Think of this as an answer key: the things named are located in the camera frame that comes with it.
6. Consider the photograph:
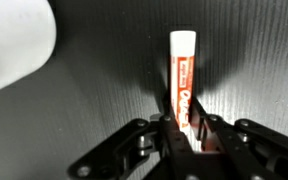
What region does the white plastic cup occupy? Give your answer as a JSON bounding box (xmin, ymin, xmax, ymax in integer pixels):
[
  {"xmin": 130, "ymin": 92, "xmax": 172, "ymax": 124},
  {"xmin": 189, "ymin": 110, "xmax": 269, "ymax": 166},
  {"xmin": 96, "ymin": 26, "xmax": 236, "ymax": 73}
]
[{"xmin": 0, "ymin": 0, "xmax": 58, "ymax": 98}]

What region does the orange white marker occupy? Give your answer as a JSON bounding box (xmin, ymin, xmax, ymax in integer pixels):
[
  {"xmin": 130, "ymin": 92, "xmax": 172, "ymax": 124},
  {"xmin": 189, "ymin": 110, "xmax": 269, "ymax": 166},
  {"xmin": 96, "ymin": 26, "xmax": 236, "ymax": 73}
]
[{"xmin": 169, "ymin": 30, "xmax": 198, "ymax": 138}]

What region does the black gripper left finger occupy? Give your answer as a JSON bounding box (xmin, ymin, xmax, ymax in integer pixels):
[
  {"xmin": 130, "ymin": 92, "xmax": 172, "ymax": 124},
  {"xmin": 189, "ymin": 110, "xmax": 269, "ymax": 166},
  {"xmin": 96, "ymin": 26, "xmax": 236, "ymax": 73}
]
[{"xmin": 67, "ymin": 93, "xmax": 198, "ymax": 180}]

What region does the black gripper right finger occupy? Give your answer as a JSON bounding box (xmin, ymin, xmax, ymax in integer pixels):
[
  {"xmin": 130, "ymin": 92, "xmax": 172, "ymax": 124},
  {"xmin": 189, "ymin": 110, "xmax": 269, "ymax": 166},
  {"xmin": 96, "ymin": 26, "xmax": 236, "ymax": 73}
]
[{"xmin": 188, "ymin": 96, "xmax": 288, "ymax": 180}]

